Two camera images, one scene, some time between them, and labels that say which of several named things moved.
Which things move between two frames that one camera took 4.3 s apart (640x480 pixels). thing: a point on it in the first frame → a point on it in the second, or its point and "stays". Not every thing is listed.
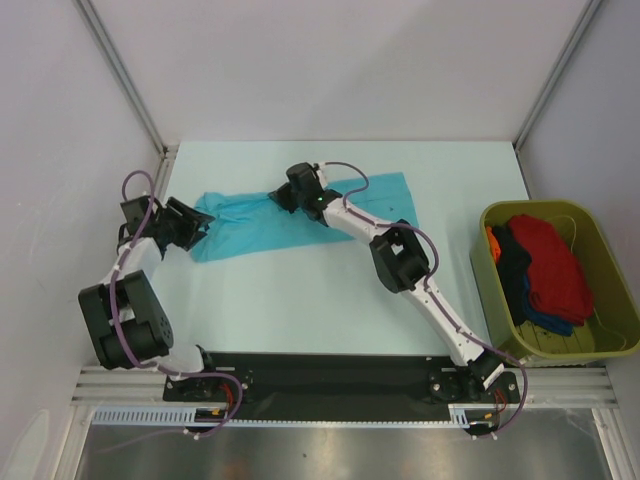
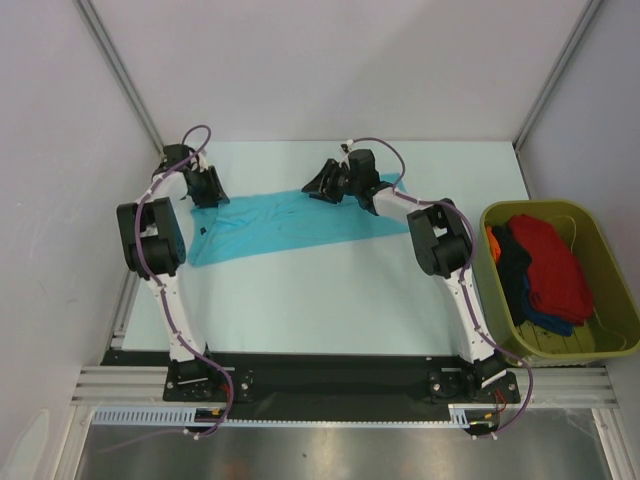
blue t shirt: (540, 320) stays
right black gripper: (286, 195) → (327, 179)
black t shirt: (513, 265) stays
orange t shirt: (494, 244) stays
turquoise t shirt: (227, 224) stays
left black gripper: (189, 221) → (216, 193)
